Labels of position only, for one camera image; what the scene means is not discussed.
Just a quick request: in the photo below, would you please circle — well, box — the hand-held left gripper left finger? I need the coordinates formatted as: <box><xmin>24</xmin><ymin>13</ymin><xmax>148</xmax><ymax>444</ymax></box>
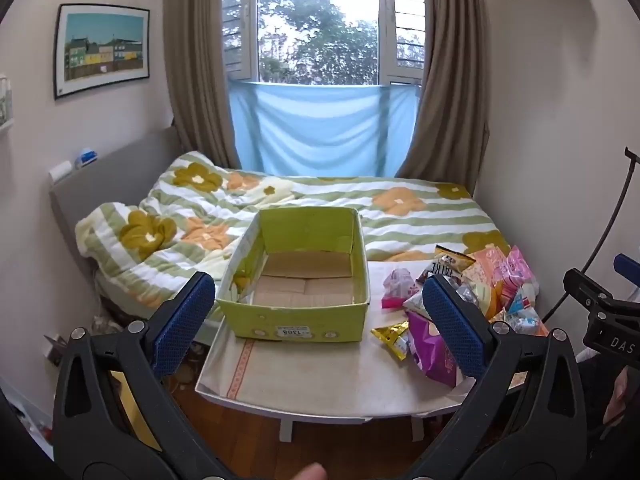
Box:
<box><xmin>52</xmin><ymin>271</ymin><xmax>226</xmax><ymax>480</ymax></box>

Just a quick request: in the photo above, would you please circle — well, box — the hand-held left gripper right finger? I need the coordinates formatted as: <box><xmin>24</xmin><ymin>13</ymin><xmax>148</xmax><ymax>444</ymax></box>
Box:
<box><xmin>400</xmin><ymin>274</ymin><xmax>588</xmax><ymax>480</ymax></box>

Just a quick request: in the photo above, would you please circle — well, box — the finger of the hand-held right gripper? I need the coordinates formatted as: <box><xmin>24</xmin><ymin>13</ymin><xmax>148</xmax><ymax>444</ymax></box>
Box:
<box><xmin>563</xmin><ymin>268</ymin><xmax>621</xmax><ymax>311</ymax></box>
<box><xmin>614</xmin><ymin>254</ymin><xmax>640</xmax><ymax>286</ymax></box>

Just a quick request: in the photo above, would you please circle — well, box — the pile of snack packets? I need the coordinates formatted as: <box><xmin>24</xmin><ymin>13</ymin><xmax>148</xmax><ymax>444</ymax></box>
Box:
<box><xmin>371</xmin><ymin>244</ymin><xmax>551</xmax><ymax>388</ymax></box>

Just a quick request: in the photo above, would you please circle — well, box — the green cardboard box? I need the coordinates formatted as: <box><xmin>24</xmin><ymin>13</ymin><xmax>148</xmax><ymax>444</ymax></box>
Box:
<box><xmin>215</xmin><ymin>206</ymin><xmax>372</xmax><ymax>343</ymax></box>

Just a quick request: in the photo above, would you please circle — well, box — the person's right hand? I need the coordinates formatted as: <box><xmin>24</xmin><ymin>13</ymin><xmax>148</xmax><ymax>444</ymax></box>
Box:
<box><xmin>602</xmin><ymin>367</ymin><xmax>640</xmax><ymax>427</ymax></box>

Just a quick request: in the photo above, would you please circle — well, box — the person's left hand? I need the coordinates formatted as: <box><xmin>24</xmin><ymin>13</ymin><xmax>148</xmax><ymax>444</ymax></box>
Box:
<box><xmin>279</xmin><ymin>462</ymin><xmax>329</xmax><ymax>480</ymax></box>

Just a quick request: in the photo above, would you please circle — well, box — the floral striped blanket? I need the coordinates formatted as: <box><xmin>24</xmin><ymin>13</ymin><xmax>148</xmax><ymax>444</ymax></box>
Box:
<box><xmin>75</xmin><ymin>150</ymin><xmax>512</xmax><ymax>322</ymax></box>

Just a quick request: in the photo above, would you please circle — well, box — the black gooseneck stand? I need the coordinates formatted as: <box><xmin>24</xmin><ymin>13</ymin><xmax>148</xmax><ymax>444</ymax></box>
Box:
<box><xmin>542</xmin><ymin>147</ymin><xmax>640</xmax><ymax>323</ymax></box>

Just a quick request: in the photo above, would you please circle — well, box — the small white table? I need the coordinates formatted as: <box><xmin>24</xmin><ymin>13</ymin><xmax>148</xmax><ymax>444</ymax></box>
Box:
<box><xmin>194</xmin><ymin>260</ymin><xmax>541</xmax><ymax>443</ymax></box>

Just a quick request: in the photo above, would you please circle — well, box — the grey bed headboard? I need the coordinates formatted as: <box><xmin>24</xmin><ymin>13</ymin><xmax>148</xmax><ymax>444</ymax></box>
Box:
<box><xmin>48</xmin><ymin>127</ymin><xmax>178</xmax><ymax>281</ymax></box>

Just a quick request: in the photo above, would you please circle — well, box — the brown curtain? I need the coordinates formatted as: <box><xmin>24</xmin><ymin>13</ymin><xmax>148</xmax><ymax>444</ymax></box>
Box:
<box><xmin>395</xmin><ymin>0</ymin><xmax>493</xmax><ymax>198</ymax></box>
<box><xmin>162</xmin><ymin>0</ymin><xmax>242</xmax><ymax>170</ymax></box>

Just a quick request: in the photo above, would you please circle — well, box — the light blue cloth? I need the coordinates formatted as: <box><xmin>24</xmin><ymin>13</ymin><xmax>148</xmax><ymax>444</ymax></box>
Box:
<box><xmin>227</xmin><ymin>80</ymin><xmax>421</xmax><ymax>178</ymax></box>

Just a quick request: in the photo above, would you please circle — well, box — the framed houses picture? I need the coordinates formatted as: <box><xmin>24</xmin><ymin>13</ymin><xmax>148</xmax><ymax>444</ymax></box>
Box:
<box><xmin>54</xmin><ymin>4</ymin><xmax>151</xmax><ymax>100</ymax></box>

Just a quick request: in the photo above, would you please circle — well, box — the white window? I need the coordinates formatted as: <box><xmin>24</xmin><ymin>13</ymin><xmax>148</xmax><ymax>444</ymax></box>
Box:
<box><xmin>220</xmin><ymin>0</ymin><xmax>427</xmax><ymax>86</ymax></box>

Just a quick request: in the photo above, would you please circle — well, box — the wall shelf with cups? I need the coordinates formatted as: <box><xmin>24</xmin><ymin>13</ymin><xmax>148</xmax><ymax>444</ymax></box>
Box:
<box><xmin>0</xmin><ymin>75</ymin><xmax>13</xmax><ymax>132</ymax></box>

